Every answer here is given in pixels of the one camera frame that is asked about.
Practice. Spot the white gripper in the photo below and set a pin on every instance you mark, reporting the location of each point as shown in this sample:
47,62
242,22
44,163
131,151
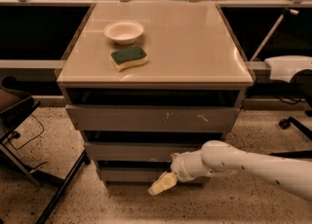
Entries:
179,168

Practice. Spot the grey drawer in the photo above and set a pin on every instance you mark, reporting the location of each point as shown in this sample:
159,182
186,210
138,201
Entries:
134,152
148,118
128,176

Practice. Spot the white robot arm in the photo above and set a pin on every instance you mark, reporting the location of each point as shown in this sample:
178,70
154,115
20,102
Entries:
217,158

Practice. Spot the grey bottom drawer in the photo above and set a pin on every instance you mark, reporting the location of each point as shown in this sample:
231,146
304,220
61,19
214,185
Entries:
128,176

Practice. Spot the grey drawer cabinet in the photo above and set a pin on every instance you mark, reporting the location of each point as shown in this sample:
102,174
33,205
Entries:
192,62

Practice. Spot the grey top drawer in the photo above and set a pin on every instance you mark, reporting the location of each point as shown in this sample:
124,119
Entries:
148,118

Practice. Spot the green yellow sponge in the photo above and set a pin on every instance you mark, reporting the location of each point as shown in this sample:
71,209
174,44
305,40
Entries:
128,58

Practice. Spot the black office chair base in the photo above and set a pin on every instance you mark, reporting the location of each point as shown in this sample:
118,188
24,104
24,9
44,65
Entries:
291,136

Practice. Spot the white bowl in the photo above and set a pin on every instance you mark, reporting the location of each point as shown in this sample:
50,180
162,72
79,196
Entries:
123,32

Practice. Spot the white chair armrest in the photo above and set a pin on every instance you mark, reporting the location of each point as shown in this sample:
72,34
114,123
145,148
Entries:
283,68

